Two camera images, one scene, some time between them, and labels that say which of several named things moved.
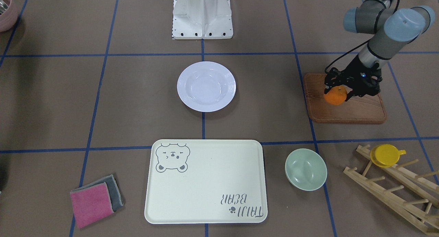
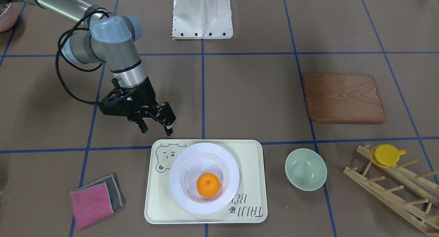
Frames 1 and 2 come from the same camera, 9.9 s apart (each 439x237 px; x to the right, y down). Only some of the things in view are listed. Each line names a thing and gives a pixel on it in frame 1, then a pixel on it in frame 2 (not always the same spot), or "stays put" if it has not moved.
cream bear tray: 206,181 stays put
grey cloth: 115,195 stays put
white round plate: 206,86 to 196,160
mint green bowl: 305,169 stays put
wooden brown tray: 368,109 stays put
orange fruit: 336,96 to 208,184
